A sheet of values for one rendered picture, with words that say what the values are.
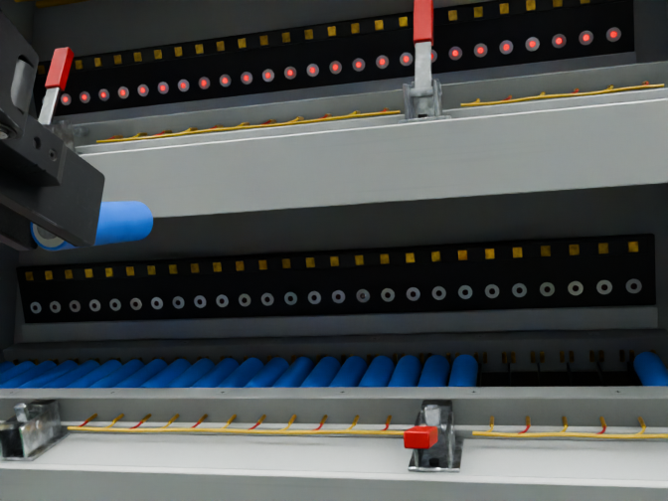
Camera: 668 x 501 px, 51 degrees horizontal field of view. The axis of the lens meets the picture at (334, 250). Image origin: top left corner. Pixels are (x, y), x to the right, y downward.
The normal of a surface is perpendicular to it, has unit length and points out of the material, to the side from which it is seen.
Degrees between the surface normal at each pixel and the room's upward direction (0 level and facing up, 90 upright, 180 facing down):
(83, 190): 90
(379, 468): 19
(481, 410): 109
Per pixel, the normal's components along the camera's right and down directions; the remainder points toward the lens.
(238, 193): -0.23, 0.18
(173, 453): -0.09, -0.98
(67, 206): 0.96, -0.06
